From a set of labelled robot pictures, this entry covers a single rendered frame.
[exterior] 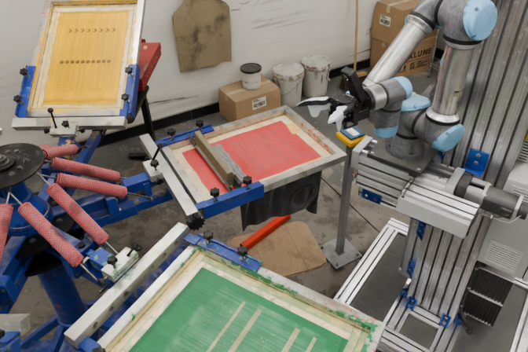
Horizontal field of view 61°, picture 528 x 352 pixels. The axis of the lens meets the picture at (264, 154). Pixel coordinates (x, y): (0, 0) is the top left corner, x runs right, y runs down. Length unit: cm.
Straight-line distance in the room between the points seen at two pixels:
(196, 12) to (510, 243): 302
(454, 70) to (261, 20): 306
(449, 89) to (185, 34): 285
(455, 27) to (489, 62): 31
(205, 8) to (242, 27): 46
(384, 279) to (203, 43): 257
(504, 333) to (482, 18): 174
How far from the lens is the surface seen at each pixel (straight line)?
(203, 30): 414
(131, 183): 210
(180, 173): 219
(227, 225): 329
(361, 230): 328
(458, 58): 156
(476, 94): 184
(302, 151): 233
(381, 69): 154
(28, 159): 195
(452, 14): 151
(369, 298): 266
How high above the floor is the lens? 232
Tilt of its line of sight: 36 degrees down
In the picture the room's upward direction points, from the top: 2 degrees counter-clockwise
